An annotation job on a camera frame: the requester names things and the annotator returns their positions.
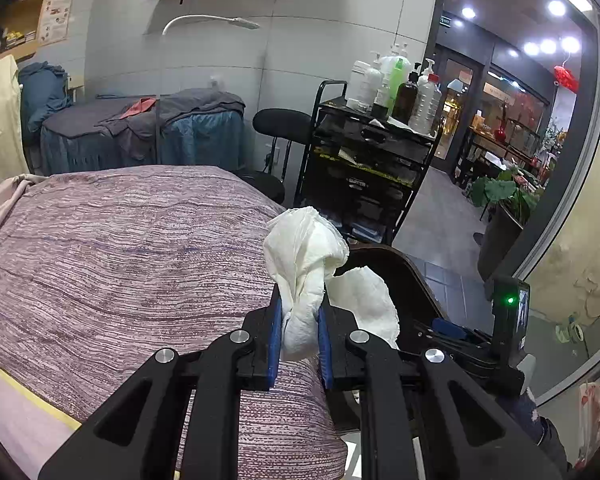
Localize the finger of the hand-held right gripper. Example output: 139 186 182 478
412 317 493 358

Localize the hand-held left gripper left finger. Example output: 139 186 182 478
37 285 284 480

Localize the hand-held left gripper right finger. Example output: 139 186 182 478
317 304 563 480

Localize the dark brown trash bin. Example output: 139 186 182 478
327 242 461 433

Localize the white tissue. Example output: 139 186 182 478
262 206 351 362
325 266 401 351

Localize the white tape roll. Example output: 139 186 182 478
555 322 583 343

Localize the pink glass sticker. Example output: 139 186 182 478
579 380 600 461

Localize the potted green plant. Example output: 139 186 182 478
470 170 538 281

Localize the purple striped blanket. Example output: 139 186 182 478
0 165 348 480

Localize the black trolley cart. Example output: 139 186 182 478
294 79 443 246

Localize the black stool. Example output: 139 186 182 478
235 108 316 203

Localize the grey-covered massage bed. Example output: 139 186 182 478
40 88 248 176

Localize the clear bottle with red cap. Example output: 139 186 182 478
409 72 443 135

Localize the dark brown bottle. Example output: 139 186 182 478
394 62 421 126

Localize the green bottle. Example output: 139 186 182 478
387 57 412 116

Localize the red hanging ornament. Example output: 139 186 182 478
554 65 580 92

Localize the white plastic jar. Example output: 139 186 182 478
345 60 383 111

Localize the pale yellow-trimmed bed sheet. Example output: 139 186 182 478
0 174 83 480

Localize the red cloth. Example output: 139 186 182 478
119 98 157 120

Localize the white gooseneck lamp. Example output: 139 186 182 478
162 14 261 36

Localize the blue cloth pile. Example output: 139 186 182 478
17 61 73 133

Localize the cream cloth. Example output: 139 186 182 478
0 55 28 188

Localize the wall poster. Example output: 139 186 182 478
37 0 75 45

